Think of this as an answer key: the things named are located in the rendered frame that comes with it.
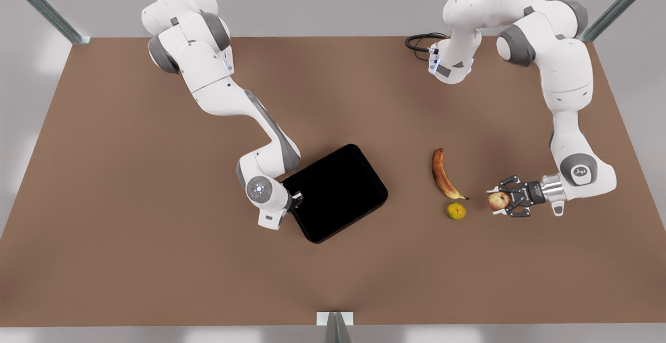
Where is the red yellow apple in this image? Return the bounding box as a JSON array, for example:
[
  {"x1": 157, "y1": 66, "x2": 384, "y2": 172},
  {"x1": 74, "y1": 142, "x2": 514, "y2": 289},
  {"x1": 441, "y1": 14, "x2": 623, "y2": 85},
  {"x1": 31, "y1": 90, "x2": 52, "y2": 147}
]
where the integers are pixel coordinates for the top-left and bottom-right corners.
[{"x1": 487, "y1": 191, "x2": 512, "y2": 212}]

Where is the black storage box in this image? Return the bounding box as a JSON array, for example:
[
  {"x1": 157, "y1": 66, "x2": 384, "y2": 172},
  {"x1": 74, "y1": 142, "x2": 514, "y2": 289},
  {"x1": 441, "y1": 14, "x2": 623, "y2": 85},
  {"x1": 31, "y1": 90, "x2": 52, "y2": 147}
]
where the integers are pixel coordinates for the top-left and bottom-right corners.
[{"x1": 281, "y1": 144, "x2": 389, "y2": 244}]

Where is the brown spotted banana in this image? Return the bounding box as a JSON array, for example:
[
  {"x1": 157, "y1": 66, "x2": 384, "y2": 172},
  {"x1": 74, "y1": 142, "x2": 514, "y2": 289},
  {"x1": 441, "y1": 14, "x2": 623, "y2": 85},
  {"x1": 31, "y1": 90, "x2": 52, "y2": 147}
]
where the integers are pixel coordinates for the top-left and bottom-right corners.
[{"x1": 432, "y1": 148, "x2": 470, "y2": 201}]

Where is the silver frame post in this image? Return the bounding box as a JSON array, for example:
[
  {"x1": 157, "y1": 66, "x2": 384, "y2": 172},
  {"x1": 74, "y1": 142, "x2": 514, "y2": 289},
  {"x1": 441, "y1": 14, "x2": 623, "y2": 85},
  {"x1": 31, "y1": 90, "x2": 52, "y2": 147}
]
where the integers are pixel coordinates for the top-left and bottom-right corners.
[
  {"x1": 579, "y1": 0, "x2": 666, "y2": 43},
  {"x1": 316, "y1": 311, "x2": 354, "y2": 343},
  {"x1": 0, "y1": 0, "x2": 92, "y2": 46}
]

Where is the black cable loop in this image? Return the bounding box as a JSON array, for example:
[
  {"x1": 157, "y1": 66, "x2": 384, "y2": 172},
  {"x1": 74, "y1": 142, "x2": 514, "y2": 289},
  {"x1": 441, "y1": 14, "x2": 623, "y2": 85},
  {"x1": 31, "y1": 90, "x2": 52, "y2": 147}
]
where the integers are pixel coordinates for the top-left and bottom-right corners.
[{"x1": 405, "y1": 32, "x2": 449, "y2": 62}]

